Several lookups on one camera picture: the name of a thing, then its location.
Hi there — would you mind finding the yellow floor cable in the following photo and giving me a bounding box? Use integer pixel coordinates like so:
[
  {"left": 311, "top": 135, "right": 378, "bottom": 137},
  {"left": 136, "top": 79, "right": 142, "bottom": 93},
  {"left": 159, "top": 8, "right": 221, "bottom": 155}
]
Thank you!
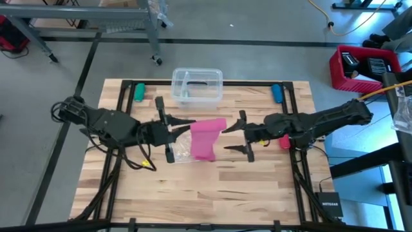
[{"left": 307, "top": 0, "right": 389, "bottom": 37}]

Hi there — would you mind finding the black battery pack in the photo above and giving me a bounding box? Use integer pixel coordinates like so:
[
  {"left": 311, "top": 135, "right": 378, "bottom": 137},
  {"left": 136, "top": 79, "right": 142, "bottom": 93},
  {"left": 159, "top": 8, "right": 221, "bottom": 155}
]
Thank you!
[
  {"left": 366, "top": 57, "right": 393, "bottom": 82},
  {"left": 340, "top": 51, "right": 361, "bottom": 79}
]

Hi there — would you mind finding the red plastic crate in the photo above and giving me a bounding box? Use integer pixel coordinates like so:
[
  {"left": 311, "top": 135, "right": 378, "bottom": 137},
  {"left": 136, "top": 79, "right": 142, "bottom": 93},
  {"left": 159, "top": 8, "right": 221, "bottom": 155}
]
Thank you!
[{"left": 328, "top": 44, "right": 403, "bottom": 95}]

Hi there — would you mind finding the red black tool bag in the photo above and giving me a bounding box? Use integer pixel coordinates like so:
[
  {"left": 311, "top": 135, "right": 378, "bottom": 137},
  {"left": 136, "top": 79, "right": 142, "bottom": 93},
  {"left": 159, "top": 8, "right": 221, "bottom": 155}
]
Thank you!
[{"left": 0, "top": 14, "right": 32, "bottom": 55}]

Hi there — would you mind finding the black metal table frame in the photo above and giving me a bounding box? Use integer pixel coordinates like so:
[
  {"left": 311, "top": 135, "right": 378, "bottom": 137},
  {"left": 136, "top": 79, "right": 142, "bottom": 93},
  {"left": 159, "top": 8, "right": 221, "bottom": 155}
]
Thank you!
[{"left": 67, "top": 79, "right": 347, "bottom": 232}]

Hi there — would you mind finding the clear plastic zipper bag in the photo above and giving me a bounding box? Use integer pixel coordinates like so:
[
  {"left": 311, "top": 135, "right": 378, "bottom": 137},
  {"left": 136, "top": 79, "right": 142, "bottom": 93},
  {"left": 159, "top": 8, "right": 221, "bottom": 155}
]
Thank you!
[{"left": 169, "top": 130, "right": 198, "bottom": 164}]

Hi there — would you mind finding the red clamp handle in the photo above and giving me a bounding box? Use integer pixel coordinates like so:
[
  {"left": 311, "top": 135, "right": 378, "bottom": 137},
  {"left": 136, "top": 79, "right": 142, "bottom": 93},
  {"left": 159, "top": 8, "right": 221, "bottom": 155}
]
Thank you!
[{"left": 278, "top": 134, "right": 292, "bottom": 150}]

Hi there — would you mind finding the black floor stand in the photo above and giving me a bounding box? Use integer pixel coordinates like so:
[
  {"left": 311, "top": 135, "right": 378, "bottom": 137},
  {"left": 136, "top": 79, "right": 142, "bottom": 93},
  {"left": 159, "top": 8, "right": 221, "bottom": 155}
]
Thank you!
[{"left": 331, "top": 0, "right": 404, "bottom": 11}]

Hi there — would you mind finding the blue bandage roll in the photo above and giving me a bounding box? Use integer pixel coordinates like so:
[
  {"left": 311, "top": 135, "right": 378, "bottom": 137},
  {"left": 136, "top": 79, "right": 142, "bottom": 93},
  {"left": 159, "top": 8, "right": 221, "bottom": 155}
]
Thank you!
[{"left": 270, "top": 83, "right": 285, "bottom": 104}]

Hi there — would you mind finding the yellow hanging cable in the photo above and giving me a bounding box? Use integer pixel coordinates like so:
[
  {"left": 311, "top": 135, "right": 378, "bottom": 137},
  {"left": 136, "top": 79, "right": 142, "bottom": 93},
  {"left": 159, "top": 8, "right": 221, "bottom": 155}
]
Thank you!
[{"left": 358, "top": 79, "right": 412, "bottom": 101}]

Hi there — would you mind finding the green bandage roll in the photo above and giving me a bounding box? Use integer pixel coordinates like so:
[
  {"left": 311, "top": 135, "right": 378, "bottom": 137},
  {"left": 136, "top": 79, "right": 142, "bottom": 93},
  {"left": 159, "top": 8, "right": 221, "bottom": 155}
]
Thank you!
[{"left": 133, "top": 82, "right": 147, "bottom": 103}]

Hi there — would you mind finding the pink elastic bandage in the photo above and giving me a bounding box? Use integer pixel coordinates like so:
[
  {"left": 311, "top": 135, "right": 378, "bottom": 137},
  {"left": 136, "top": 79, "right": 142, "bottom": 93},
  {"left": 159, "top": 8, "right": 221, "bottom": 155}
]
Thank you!
[{"left": 189, "top": 117, "right": 228, "bottom": 162}]

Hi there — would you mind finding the black desk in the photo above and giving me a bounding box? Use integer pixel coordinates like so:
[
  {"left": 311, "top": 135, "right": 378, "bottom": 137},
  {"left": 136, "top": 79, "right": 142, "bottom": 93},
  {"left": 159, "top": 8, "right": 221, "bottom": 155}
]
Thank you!
[{"left": 330, "top": 72, "right": 412, "bottom": 232}]

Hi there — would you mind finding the grey metal frame workbench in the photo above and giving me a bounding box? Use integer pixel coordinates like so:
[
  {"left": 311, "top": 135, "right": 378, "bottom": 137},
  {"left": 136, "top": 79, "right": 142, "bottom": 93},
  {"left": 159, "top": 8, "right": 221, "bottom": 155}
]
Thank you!
[{"left": 0, "top": 0, "right": 174, "bottom": 67}]

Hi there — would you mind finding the crumpled clear plastic bag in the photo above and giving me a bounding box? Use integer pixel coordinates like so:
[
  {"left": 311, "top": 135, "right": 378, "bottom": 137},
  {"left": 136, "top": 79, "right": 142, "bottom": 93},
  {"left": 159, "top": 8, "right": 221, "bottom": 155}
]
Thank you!
[{"left": 391, "top": 84, "right": 412, "bottom": 135}]

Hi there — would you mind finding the clear plastic storage bin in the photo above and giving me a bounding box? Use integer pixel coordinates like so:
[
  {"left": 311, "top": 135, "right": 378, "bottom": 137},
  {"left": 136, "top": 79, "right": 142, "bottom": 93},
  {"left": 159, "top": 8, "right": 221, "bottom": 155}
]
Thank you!
[{"left": 170, "top": 67, "right": 224, "bottom": 109}]

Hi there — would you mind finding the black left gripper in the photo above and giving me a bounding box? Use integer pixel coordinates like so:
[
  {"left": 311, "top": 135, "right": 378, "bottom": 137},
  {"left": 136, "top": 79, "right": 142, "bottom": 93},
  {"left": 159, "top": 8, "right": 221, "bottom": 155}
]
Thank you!
[{"left": 140, "top": 95, "right": 196, "bottom": 164}]

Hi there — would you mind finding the black Netgear network switch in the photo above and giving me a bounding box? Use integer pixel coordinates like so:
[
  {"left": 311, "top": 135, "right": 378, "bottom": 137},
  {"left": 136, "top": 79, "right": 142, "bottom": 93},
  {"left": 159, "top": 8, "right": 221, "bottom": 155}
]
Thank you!
[{"left": 314, "top": 191, "right": 344, "bottom": 218}]

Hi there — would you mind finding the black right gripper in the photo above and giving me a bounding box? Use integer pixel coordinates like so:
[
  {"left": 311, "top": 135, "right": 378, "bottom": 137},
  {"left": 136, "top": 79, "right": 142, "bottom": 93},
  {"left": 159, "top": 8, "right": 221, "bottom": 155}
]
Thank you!
[{"left": 221, "top": 110, "right": 268, "bottom": 163}]

